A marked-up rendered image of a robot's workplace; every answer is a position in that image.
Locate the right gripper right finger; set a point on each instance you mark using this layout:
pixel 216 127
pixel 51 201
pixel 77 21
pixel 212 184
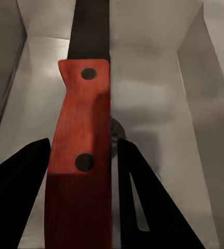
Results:
pixel 168 227

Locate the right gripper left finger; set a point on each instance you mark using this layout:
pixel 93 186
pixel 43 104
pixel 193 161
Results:
pixel 20 179

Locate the drop in sink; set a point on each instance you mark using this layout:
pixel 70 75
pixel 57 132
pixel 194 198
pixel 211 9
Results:
pixel 166 97

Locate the parer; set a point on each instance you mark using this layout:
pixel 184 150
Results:
pixel 78 200

